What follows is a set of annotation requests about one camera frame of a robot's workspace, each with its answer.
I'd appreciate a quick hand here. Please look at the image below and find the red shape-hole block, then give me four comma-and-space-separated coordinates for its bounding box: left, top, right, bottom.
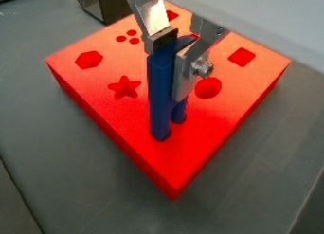
45, 6, 291, 199

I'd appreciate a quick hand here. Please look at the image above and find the blue square-circle peg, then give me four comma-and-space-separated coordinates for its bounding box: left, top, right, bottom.
147, 35, 195, 140

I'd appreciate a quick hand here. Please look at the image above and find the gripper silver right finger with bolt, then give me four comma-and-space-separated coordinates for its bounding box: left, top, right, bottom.
172, 14, 229, 101

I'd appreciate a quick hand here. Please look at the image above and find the dark metal box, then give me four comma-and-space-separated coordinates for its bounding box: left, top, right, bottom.
77, 0, 132, 25

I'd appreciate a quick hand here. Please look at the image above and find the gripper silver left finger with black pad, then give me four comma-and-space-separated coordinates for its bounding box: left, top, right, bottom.
127, 0, 179, 54

